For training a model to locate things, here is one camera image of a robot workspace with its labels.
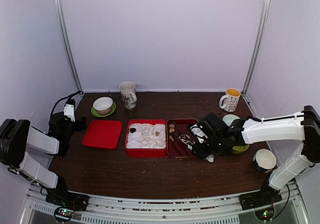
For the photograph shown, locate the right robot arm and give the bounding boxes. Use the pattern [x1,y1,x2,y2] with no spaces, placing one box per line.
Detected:
[190,105,320,205]

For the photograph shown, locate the red tin box base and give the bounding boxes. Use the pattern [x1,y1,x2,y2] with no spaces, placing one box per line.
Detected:
[125,119,167,158]

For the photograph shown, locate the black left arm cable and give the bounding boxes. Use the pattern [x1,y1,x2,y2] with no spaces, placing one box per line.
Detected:
[48,91,82,122]

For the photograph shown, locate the light blue patterned bowl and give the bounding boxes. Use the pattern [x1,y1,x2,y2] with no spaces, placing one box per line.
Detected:
[222,114,240,126]

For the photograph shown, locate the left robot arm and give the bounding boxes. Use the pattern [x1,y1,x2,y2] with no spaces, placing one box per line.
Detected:
[0,112,87,206]

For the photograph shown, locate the left aluminium frame post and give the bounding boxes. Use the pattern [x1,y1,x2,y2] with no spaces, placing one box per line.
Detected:
[54,0,84,95]

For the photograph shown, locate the red chocolate tray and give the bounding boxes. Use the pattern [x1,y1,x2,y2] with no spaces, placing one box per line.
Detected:
[166,119,198,159]

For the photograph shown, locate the green saucer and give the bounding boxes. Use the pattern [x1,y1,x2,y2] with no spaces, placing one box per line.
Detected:
[91,103,117,118]

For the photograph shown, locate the aluminium frame post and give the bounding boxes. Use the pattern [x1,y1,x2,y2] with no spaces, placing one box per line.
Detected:
[242,0,271,97]
[54,0,84,95]

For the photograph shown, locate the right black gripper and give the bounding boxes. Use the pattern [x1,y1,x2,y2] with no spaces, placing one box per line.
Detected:
[191,135,225,160]

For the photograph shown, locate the white paper cupcake liners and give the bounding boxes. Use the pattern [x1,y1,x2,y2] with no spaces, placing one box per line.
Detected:
[126,123,167,149]

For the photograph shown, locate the white bowl on saucer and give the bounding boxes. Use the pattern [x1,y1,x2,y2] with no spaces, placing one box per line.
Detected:
[93,97,114,113]

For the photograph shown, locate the metal serving tongs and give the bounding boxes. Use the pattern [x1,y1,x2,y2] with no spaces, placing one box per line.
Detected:
[173,131,215,163]

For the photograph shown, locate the tall white patterned mug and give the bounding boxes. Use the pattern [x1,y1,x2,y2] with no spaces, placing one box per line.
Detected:
[119,81,138,109]

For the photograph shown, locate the front aluminium rail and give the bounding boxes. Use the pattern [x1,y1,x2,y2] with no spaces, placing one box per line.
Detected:
[18,181,311,224]

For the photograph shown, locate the white mug yellow inside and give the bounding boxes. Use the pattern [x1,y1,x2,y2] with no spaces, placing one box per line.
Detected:
[219,88,241,112]

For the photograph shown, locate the red tin lid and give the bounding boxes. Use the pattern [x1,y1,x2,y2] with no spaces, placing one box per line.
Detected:
[82,120,123,150]

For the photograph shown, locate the lime green bowl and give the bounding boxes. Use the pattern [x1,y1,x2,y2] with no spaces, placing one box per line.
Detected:
[230,144,250,154]

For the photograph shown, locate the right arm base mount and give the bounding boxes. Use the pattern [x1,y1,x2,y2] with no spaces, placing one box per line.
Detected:
[238,191,282,211]

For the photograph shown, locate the right aluminium frame post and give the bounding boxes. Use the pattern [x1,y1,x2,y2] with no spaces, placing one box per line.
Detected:
[242,0,271,97]

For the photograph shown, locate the dark bowl white inside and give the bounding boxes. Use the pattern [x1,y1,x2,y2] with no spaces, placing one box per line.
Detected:
[252,149,277,174]

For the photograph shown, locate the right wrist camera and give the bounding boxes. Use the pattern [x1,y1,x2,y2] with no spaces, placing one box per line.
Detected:
[187,124,208,143]

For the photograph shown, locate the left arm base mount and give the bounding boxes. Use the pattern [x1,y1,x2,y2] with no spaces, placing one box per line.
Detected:
[45,193,90,211]

